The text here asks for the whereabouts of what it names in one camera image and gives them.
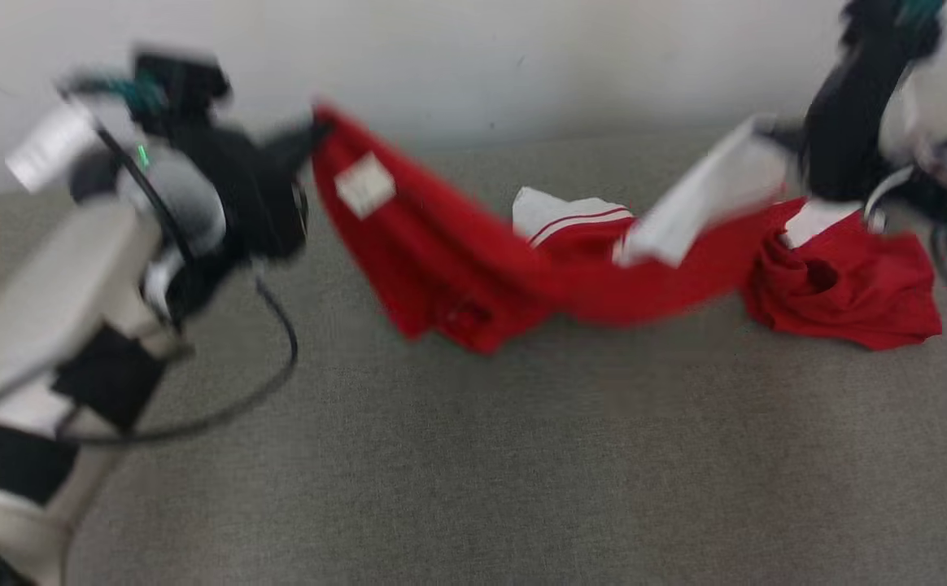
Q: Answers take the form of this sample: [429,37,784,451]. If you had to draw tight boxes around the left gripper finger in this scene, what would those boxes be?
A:
[264,120,333,177]

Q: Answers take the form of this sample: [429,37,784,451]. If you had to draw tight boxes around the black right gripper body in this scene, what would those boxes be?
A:
[797,31,923,202]

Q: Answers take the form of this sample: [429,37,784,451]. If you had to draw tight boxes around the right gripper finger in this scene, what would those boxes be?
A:
[757,120,805,156]

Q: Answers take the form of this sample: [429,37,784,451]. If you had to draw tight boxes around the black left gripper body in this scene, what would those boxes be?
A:
[171,125,309,263]

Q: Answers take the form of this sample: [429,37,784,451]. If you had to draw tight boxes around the red shorts white stripe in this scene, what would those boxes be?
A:
[742,198,944,352]

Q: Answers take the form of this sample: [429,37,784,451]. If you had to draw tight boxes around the red basketball jersey white sleeves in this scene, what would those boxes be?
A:
[311,104,808,356]

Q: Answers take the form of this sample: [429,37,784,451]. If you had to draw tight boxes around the white paper tag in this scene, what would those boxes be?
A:
[6,104,100,194]

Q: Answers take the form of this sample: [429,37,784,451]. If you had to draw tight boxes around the grey fabric sofa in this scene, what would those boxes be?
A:
[0,122,947,586]

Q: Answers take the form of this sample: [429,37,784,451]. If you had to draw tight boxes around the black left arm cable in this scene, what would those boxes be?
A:
[59,277,300,447]

